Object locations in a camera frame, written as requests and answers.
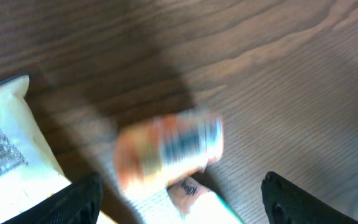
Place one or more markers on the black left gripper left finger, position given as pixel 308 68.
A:
pixel 78 203

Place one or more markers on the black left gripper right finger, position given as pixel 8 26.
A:
pixel 286 203

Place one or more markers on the large white snack bag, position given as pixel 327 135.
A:
pixel 29 171

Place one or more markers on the small white teal box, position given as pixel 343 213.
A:
pixel 184 202

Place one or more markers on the orange Kleenex tissue pack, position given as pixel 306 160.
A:
pixel 156 153

